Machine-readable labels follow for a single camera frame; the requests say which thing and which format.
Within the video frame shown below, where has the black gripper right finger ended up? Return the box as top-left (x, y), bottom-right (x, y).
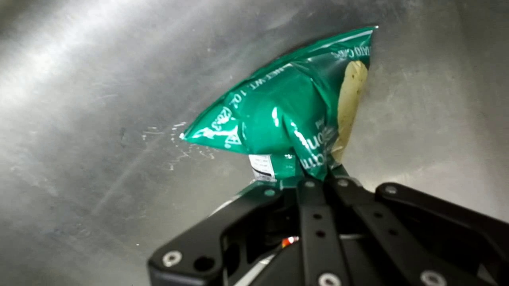
top-left (327, 166), bottom-right (509, 286)

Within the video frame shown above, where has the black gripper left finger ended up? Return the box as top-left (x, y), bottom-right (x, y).
top-left (149, 177), bottom-right (346, 286)

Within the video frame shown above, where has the green chip packet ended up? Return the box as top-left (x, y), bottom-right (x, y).
top-left (182, 25), bottom-right (376, 179)

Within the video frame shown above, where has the stainless steel double sink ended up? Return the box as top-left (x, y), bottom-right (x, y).
top-left (0, 0), bottom-right (509, 286)

